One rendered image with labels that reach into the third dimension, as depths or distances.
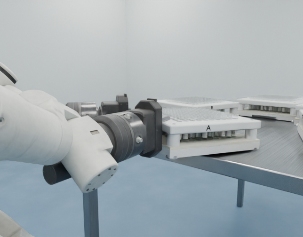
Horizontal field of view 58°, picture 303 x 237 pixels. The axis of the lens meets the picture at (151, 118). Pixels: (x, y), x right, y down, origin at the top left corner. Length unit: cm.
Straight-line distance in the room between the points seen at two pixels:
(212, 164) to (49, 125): 41
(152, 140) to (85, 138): 18
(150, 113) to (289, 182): 29
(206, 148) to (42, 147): 39
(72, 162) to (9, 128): 16
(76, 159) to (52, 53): 400
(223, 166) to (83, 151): 33
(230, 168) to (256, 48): 368
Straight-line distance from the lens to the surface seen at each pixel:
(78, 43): 468
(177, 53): 475
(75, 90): 459
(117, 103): 68
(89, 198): 104
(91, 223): 109
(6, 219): 73
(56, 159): 35
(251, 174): 60
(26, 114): 28
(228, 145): 65
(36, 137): 30
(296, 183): 58
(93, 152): 40
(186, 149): 59
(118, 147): 45
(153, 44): 504
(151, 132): 55
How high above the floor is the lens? 104
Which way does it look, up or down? 10 degrees down
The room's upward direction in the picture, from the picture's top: straight up
